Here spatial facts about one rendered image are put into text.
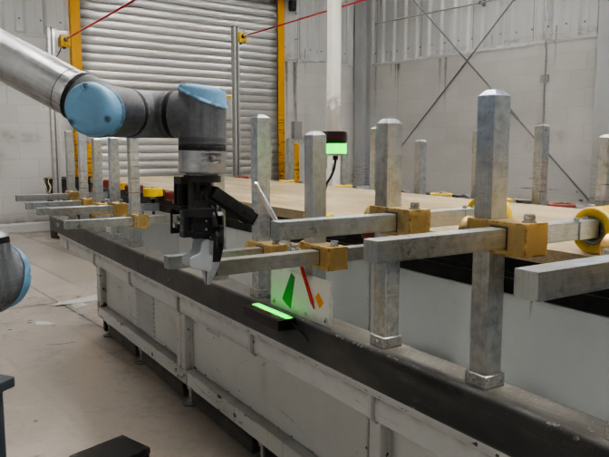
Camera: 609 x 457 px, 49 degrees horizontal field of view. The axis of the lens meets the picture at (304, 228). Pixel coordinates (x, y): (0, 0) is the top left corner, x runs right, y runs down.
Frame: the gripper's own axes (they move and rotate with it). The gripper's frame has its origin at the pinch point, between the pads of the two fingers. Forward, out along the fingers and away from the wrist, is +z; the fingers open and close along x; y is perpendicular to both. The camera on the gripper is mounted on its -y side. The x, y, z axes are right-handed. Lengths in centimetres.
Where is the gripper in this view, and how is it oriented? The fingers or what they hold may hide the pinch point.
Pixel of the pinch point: (211, 277)
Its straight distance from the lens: 132.0
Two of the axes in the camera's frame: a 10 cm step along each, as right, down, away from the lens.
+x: 5.3, 1.0, -8.4
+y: -8.5, 0.4, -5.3
